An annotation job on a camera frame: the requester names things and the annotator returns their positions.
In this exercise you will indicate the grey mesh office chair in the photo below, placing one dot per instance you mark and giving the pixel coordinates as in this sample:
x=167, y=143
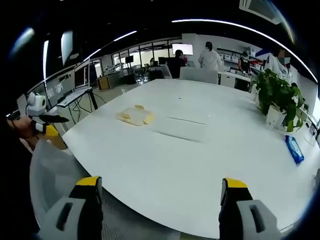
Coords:
x=57, y=170

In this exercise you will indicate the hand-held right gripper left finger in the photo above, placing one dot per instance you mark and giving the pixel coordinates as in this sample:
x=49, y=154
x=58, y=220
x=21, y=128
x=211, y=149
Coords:
x=75, y=212

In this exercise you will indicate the white office chair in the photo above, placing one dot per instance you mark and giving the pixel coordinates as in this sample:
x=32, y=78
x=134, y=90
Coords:
x=198, y=75

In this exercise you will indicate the person's left hand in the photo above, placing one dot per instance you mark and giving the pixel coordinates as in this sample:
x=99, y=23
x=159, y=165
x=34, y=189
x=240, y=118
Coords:
x=25, y=127

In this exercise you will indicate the clear yellow plastic bag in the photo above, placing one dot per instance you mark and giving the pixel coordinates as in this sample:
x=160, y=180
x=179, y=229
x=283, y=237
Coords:
x=135, y=116

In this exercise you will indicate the blue wet wipe packet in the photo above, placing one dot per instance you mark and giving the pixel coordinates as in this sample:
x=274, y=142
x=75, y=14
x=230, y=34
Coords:
x=295, y=148

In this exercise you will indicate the lit wall monitor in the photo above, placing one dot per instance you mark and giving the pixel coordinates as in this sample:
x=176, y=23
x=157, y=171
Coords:
x=182, y=48

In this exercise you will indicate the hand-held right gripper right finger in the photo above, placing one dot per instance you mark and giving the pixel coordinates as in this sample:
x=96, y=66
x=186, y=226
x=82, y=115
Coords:
x=250, y=215

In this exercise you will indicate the green potted plant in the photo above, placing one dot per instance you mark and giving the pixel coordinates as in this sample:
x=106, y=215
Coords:
x=277, y=95

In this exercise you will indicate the wooden cabinet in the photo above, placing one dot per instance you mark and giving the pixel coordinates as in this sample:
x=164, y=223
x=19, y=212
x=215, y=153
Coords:
x=103, y=83

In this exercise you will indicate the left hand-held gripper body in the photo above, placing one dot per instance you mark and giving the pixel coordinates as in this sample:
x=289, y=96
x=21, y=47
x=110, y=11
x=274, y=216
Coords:
x=36, y=103

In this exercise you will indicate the standing desk with screen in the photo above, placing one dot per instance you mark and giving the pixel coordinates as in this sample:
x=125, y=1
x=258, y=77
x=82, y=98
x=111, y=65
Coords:
x=81, y=77

